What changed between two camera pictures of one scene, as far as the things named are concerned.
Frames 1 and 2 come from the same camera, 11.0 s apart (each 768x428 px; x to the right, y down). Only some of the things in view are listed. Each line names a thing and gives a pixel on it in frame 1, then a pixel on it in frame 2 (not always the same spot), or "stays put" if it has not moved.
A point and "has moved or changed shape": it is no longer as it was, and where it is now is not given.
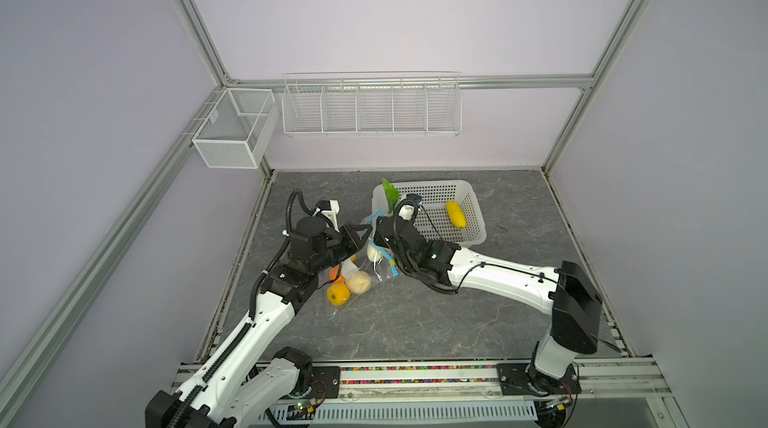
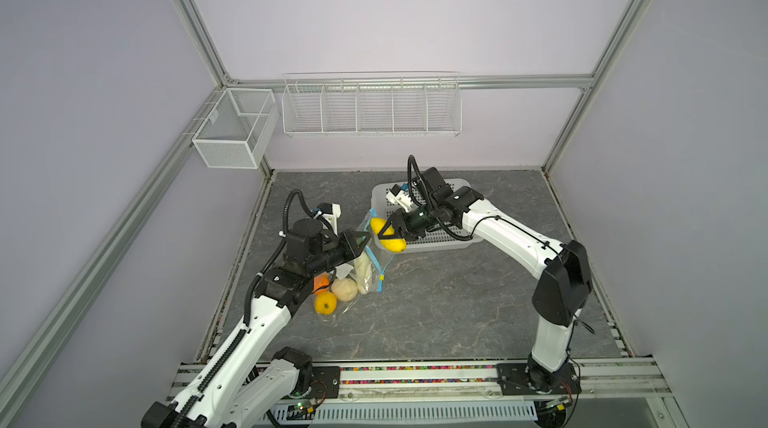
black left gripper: [347, 232] stays put
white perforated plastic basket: [432, 210] stays put
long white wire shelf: [372, 104] stays put
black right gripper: [381, 229] -> [401, 226]
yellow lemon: [338, 293] -> [325, 302]
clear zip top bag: [370, 265] has moved or changed shape
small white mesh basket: [238, 129] stays put
